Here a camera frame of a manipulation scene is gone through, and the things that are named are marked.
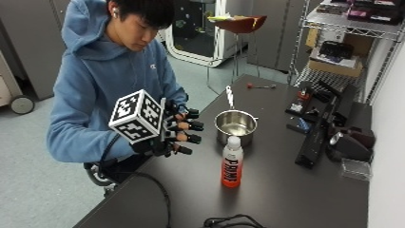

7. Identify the orange drink bottle white cap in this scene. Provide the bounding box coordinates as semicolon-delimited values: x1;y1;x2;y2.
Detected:
220;135;245;189

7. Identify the white cube of black markers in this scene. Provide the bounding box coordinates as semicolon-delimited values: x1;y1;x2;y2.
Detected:
108;88;165;144

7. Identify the red-tipped screwdriver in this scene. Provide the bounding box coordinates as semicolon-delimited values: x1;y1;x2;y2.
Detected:
245;83;277;90

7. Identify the white framed glass booth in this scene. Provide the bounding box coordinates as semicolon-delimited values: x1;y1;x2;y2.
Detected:
163;0;251;68

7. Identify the the person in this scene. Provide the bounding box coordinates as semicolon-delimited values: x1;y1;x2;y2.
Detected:
45;0;191;185

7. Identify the small black and blue gadget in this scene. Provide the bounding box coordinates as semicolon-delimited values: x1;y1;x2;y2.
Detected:
287;116;315;134

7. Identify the black device with red part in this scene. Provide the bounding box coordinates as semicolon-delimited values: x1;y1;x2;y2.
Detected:
285;85;317;117

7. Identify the long black bar device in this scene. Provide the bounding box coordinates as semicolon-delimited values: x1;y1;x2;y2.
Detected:
293;104;340;169

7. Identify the brown seat bar stool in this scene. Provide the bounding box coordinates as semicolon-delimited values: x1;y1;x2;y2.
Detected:
207;14;268;96

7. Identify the yellow item on stool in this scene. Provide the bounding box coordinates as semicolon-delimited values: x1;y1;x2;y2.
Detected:
207;14;239;23

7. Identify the grey tall locker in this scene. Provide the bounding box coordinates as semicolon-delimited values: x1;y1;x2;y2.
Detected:
245;0;316;74

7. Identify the black angled stand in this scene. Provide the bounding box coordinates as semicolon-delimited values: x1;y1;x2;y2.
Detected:
312;80;358;106

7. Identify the flat cardboard box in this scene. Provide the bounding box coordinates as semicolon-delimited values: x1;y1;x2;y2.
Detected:
308;47;365;78

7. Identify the black pouch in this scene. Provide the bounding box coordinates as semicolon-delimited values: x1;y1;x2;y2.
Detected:
319;41;356;60

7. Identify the beige wheeled cart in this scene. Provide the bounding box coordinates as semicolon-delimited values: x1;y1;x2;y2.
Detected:
0;50;37;116

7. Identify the clear plastic box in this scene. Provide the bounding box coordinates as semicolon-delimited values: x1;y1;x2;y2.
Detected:
341;157;373;182

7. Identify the grey metal cabinet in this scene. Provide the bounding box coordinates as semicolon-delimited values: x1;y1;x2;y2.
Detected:
0;0;72;101

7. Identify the tall cardboard box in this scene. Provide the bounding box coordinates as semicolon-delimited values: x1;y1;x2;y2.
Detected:
305;27;376;59

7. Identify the stack of dark boxes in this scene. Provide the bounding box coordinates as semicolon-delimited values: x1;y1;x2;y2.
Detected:
316;0;405;26

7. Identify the steel saucepan with handle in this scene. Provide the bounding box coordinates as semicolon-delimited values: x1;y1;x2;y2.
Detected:
215;85;260;148

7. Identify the black glove cable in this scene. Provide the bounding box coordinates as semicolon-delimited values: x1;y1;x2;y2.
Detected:
99;134;172;228

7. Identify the black cable bundle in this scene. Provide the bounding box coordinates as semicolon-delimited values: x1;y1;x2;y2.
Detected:
203;214;267;228

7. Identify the rounded black device silver ring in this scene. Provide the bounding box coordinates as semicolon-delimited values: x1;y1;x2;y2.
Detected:
326;126;377;163

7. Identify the metal wire shelf rack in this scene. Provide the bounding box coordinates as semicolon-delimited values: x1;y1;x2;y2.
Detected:
289;0;405;105

